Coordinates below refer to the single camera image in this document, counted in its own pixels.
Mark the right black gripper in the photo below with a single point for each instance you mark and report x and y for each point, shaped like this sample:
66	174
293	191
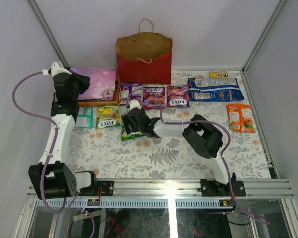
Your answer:
127	121

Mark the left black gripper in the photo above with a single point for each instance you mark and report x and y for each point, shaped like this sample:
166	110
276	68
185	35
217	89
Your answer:
82	80

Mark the green yellow snack packet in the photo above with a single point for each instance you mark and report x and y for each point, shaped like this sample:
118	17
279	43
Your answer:
107	116

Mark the purple snack packet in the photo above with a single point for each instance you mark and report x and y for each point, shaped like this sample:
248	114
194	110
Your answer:
126	89

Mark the teal red snack packet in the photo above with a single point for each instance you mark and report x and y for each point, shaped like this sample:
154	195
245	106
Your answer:
85	117

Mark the purple Fox's berries packet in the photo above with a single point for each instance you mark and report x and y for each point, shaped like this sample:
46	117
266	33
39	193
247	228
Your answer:
178	96

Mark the red brown paper bag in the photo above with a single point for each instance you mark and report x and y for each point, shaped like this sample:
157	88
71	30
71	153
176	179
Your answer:
144	57

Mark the yellow M&M candy packet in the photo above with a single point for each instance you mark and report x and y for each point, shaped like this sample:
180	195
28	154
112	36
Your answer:
218	74

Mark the blue Doritos chip bag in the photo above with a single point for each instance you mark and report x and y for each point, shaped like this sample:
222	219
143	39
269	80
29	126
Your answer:
214	90

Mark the orange snack packet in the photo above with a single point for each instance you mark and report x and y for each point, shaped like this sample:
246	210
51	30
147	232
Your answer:
240	118

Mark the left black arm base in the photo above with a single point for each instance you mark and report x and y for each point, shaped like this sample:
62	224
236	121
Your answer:
88	185

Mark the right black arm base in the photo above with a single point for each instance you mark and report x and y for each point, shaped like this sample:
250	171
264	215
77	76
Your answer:
212	188

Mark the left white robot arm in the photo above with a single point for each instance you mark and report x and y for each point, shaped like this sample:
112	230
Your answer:
51	177

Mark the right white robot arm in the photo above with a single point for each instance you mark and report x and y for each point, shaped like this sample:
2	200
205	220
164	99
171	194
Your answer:
207	138

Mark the orange plastic tray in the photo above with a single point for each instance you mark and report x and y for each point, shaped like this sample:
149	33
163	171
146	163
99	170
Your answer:
97	103

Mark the purple Frozen fabric cloth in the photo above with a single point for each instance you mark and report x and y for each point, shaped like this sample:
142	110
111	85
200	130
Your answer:
102	83

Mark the floral patterned table mat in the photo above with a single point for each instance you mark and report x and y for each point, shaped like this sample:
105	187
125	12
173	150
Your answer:
104	152

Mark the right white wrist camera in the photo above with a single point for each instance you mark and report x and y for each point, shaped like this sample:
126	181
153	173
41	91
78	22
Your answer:
134	104

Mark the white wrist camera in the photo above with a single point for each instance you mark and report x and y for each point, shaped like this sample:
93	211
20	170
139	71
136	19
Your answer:
134	104
56	68

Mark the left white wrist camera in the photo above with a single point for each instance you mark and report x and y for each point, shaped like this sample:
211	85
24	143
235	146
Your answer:
56	68

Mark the aluminium front rail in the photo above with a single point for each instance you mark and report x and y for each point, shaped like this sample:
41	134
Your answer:
187	188

